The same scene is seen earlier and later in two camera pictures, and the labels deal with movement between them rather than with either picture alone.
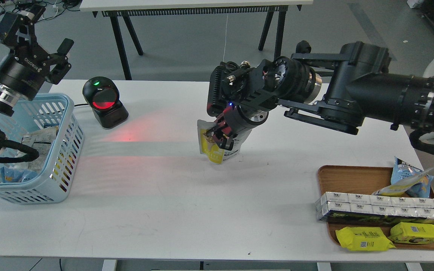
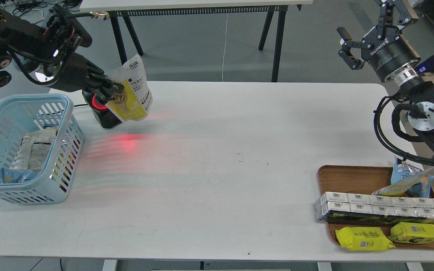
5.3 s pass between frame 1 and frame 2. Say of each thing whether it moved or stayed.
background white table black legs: stayed
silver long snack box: stayed
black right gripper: moved
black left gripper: moved
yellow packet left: stayed
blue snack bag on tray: stayed
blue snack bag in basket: stayed
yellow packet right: stayed
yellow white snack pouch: moved
